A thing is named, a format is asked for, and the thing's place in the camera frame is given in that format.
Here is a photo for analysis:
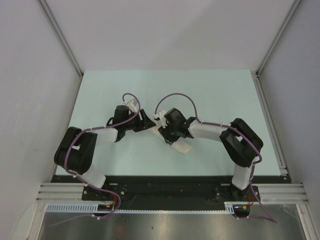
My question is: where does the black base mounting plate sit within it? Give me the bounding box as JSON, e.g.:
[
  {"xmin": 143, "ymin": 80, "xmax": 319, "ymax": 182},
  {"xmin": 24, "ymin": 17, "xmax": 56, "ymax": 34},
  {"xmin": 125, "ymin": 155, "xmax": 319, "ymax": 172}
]
[{"xmin": 50, "ymin": 174, "xmax": 293, "ymax": 213}]

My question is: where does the aluminium front rail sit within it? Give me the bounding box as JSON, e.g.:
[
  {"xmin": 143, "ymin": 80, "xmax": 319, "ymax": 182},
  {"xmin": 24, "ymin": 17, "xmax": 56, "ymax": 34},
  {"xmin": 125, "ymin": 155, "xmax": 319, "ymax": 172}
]
[{"xmin": 36, "ymin": 183, "xmax": 309, "ymax": 204}]

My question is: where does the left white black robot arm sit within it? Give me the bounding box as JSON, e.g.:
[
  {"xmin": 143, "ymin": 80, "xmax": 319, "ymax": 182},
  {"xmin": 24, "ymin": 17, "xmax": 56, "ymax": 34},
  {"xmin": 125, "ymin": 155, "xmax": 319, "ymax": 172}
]
[{"xmin": 53, "ymin": 105, "xmax": 156, "ymax": 200}]

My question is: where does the aluminium frame post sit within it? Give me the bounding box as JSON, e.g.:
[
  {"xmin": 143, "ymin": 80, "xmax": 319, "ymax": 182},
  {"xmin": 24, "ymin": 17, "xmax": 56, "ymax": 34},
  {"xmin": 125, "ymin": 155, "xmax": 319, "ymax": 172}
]
[
  {"xmin": 36, "ymin": 0, "xmax": 84, "ymax": 79},
  {"xmin": 255, "ymin": 0, "xmax": 304, "ymax": 77}
]

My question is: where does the white cloth napkin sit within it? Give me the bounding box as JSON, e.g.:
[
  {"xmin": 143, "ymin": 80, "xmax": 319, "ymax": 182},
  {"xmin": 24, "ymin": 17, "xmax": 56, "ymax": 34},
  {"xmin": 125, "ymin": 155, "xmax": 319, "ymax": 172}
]
[{"xmin": 149, "ymin": 126, "xmax": 192, "ymax": 155}]

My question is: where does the white slotted cable duct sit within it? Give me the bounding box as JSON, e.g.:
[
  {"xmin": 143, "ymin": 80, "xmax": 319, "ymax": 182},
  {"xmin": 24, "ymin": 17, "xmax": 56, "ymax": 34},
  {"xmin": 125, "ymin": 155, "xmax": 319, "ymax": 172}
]
[{"xmin": 45, "ymin": 202, "xmax": 251, "ymax": 215}]

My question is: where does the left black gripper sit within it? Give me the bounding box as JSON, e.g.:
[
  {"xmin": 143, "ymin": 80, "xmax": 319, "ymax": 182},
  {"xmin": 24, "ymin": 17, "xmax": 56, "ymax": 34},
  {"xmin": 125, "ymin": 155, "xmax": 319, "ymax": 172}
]
[{"xmin": 122, "ymin": 108, "xmax": 155, "ymax": 132}]

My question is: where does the right aluminium side rail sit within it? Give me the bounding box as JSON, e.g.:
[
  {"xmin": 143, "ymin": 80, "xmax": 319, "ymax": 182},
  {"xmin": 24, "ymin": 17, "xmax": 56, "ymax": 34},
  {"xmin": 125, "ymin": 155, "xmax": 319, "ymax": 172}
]
[{"xmin": 251, "ymin": 71, "xmax": 292, "ymax": 180}]

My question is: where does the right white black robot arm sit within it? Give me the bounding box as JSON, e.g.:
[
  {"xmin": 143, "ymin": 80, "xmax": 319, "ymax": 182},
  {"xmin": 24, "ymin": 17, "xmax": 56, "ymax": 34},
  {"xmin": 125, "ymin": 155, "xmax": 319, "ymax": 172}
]
[{"xmin": 154, "ymin": 108, "xmax": 264, "ymax": 201}]

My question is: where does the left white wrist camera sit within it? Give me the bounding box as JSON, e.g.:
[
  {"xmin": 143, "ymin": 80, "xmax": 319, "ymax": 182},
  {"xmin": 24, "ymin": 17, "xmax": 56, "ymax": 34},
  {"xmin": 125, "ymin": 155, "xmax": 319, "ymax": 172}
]
[{"xmin": 123, "ymin": 98, "xmax": 139, "ymax": 114}]

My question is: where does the left aluminium frame post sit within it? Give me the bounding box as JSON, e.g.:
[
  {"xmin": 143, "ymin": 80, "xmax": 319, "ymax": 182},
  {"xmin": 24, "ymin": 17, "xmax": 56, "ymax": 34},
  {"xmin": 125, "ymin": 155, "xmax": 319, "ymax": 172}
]
[{"xmin": 36, "ymin": 0, "xmax": 84, "ymax": 79}]

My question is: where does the right aluminium frame post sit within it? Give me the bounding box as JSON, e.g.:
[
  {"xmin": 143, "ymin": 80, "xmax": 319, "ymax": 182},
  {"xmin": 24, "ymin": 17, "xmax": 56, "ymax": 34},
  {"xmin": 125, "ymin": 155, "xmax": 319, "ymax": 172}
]
[{"xmin": 255, "ymin": 0, "xmax": 304, "ymax": 77}]

